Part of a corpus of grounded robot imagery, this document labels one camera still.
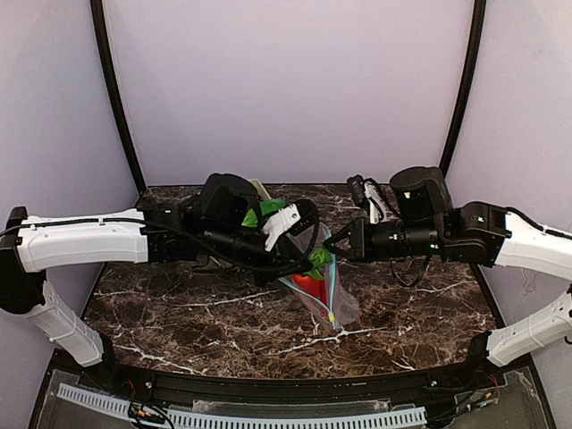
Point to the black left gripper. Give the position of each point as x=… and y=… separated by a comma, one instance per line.
x=277, y=254

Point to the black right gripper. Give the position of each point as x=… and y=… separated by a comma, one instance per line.
x=357, y=239

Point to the orange red chili pepper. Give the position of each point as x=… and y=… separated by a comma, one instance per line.
x=314, y=293

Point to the clear zip top bag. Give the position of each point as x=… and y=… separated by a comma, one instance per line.
x=342, y=307

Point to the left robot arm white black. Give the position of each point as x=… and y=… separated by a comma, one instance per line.
x=225, y=220

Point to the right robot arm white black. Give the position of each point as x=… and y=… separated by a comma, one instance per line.
x=477, y=233

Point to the green bok choy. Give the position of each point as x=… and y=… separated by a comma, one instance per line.
x=267, y=207

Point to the beige plastic basket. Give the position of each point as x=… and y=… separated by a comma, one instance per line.
x=261, y=190

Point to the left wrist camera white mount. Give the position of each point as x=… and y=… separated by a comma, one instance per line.
x=292, y=219

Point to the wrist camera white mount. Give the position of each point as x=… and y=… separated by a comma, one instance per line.
x=368, y=195
x=292, y=219

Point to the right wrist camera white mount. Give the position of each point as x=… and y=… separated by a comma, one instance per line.
x=368, y=195

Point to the black curved front rail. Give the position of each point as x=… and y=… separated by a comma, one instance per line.
x=435, y=388

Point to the white slotted cable duct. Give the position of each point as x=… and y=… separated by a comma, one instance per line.
x=140, y=415

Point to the right black frame post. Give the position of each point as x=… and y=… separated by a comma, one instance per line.
x=465, y=84

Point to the black frame post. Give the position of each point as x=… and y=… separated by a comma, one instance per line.
x=465, y=84
x=104, y=49

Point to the left black frame post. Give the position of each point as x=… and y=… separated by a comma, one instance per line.
x=104, y=49

